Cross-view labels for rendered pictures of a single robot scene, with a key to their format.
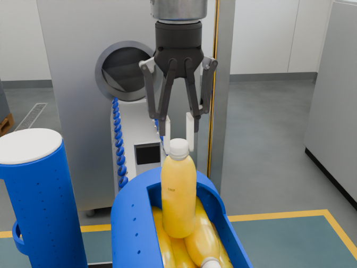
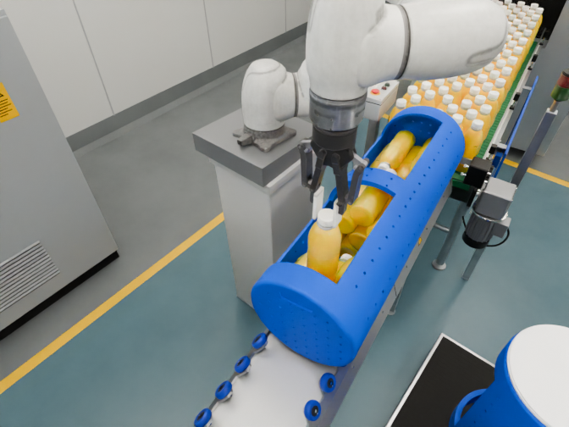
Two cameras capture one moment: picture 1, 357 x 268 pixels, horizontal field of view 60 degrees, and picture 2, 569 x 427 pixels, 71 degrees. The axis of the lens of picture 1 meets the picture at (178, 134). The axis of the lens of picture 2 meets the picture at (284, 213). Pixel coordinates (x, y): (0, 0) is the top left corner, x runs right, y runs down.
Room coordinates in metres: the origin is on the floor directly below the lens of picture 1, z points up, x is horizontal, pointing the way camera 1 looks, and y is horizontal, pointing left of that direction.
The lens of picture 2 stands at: (0.98, 0.35, 1.94)
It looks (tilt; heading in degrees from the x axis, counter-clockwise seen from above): 45 degrees down; 226
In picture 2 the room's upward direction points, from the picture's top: 1 degrees counter-clockwise
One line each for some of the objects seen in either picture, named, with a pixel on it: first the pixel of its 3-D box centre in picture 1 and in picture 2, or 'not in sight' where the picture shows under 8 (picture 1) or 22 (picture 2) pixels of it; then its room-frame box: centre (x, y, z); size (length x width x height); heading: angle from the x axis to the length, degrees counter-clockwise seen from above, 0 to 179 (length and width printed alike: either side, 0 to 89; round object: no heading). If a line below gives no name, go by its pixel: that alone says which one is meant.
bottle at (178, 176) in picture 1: (178, 191); (323, 251); (0.52, 0.00, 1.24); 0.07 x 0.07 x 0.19
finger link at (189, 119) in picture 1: (189, 132); (317, 202); (0.52, -0.02, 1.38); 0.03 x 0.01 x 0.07; 13
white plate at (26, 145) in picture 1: (25, 144); not in sight; (1.08, 0.61, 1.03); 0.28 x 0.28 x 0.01
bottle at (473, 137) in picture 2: not in sight; (468, 147); (-0.44, -0.06, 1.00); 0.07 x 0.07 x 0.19
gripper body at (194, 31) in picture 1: (178, 49); (333, 142); (0.52, 0.00, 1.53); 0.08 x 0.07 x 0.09; 103
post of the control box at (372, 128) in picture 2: not in sight; (361, 191); (-0.43, -0.50, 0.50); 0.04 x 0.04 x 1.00; 12
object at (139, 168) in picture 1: (147, 160); not in sight; (1.01, 0.12, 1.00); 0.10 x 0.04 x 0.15; 102
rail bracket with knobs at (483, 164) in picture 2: not in sight; (475, 173); (-0.38, 0.02, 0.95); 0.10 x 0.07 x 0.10; 102
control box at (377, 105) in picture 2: not in sight; (378, 97); (-0.43, -0.50, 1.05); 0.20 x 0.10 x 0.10; 12
